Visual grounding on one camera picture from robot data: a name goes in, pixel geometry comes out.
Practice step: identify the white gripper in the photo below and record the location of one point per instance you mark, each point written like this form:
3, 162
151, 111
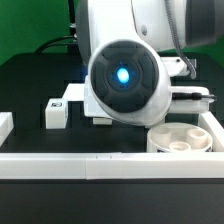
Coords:
189, 100

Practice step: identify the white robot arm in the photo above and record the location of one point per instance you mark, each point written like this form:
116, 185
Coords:
132, 48

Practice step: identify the white marker sheet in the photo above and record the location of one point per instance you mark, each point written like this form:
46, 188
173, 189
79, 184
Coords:
74, 92

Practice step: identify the white front fence bar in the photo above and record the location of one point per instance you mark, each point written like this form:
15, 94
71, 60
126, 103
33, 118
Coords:
89, 166

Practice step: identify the white left fence bar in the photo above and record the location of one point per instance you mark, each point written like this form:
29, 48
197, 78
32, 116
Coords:
6, 125

